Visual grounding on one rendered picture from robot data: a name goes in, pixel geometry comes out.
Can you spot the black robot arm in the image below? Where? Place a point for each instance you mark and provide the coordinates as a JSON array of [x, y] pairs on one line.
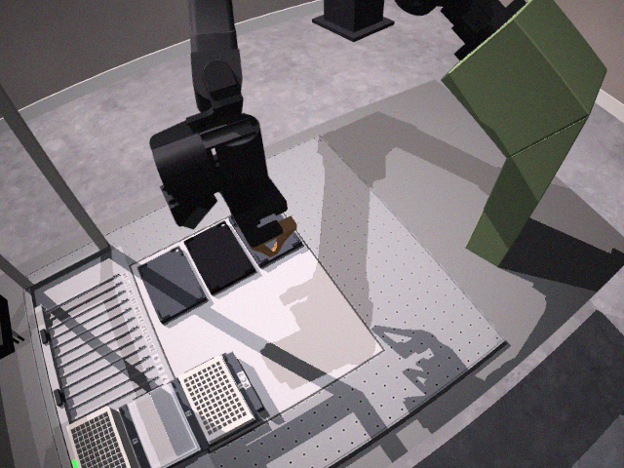
[[183, 153]]

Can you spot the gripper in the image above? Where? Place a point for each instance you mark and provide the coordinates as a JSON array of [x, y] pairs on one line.
[[271, 201]]

